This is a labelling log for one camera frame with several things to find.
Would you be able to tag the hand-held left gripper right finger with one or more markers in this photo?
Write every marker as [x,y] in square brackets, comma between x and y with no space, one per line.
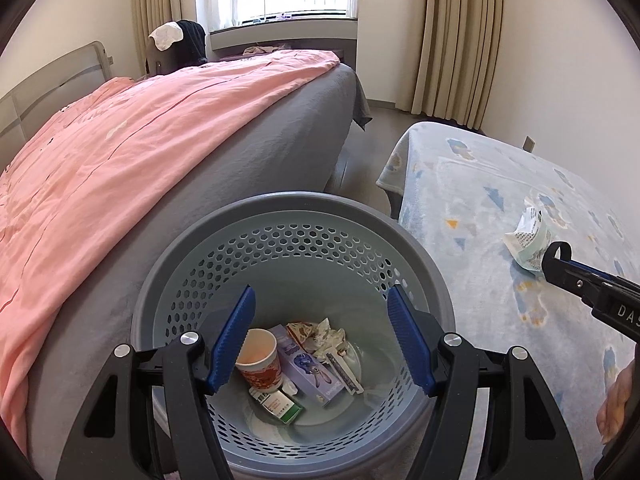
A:
[407,345]

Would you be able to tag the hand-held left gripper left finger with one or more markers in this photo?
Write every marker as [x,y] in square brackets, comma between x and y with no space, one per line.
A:
[232,345]

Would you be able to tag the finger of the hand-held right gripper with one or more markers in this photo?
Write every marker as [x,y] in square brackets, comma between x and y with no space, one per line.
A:
[575,287]
[595,273]

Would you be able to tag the white and red paper cup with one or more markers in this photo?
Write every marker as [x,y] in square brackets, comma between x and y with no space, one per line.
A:
[260,375]

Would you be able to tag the white and green plastic wrapper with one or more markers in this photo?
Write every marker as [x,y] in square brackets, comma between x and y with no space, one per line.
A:
[530,240]

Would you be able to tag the brown snack wrapper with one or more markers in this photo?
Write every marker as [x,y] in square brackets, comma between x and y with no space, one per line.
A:
[300,332]

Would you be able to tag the white and green small carton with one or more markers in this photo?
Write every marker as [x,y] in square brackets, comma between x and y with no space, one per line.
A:
[282,405]

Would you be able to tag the purple cartoon packet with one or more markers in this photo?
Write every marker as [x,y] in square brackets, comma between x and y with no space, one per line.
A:
[310,370]

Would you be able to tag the grey perforated waste basket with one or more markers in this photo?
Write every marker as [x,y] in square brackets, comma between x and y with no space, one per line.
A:
[300,205]

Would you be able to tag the person's right hand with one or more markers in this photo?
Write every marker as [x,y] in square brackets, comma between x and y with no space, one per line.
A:
[620,400]

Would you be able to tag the crumpled white tissue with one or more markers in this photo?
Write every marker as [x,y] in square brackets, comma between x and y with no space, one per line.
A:
[330,335]

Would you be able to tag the table with patterned blue cloth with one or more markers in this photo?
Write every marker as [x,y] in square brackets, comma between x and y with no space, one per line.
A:
[475,270]

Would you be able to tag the grey bed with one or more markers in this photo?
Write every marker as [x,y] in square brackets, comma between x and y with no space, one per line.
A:
[280,160]

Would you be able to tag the bed with pink blanket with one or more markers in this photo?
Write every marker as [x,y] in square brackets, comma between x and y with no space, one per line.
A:
[125,170]

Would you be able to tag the beige curtain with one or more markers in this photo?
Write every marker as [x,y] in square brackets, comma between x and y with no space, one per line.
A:
[460,35]
[160,0]

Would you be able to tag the beige cloth heap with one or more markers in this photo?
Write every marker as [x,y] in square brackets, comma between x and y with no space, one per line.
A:
[260,50]

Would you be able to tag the chair with black clothing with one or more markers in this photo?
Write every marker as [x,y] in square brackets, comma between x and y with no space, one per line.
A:
[192,45]

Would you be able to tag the grey window desk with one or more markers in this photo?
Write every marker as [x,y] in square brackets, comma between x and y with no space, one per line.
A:
[285,32]

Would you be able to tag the white cloth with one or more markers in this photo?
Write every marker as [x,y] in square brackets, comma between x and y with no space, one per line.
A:
[165,35]

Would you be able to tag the grey headboard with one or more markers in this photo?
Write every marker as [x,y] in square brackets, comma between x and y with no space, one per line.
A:
[50,80]

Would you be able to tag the wall socket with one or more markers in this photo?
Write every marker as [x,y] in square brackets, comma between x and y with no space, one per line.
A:
[529,143]

